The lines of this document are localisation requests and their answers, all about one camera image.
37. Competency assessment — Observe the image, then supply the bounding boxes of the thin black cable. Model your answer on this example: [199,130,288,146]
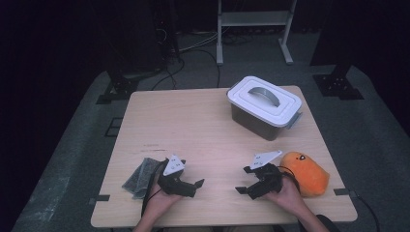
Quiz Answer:
[354,192,382,232]

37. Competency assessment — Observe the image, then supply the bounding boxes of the white metal stand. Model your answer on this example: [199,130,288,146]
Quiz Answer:
[216,0,298,67]

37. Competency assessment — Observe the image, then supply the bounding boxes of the black tape strip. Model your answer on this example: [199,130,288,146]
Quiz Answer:
[88,193,111,206]
[333,188,359,199]

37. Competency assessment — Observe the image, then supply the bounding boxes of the black floor cable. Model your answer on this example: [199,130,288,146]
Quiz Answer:
[190,47,222,89]
[150,56,187,92]

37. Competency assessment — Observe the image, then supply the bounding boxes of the transparent grey storage box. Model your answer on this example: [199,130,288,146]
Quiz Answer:
[229,102,282,142]

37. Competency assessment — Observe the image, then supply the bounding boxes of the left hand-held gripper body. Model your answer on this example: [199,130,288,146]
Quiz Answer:
[157,154,190,197]

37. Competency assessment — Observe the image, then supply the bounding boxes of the orange plush toy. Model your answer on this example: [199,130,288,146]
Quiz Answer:
[278,151,331,198]

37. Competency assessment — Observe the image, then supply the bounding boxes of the white lid with grey handle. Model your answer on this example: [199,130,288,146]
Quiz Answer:
[226,75,304,131]

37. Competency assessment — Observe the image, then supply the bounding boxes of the black stand base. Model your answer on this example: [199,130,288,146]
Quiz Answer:
[96,66,140,105]
[312,64,366,101]

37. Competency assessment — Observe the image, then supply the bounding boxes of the white floor cables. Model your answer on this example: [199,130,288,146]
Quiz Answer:
[177,29,220,53]

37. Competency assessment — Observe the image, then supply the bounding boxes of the person's left hand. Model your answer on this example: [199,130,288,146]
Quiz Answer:
[145,182,186,215]

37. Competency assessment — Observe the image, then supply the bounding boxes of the grey fluffy cloth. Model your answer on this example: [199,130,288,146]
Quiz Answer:
[121,157,162,200]

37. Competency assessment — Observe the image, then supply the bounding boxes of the person's right hand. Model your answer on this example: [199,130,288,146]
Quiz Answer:
[264,176,306,215]

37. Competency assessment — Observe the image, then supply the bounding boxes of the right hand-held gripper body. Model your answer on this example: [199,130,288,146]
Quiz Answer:
[249,150,285,198]

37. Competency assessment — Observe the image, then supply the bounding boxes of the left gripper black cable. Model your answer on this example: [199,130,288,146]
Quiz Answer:
[140,159,169,218]

